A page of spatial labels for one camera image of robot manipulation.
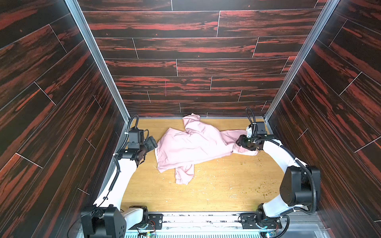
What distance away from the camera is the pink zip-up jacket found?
36.5 inches

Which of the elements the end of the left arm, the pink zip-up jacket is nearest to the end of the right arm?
the pink zip-up jacket

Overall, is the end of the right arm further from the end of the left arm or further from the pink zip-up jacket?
the end of the left arm
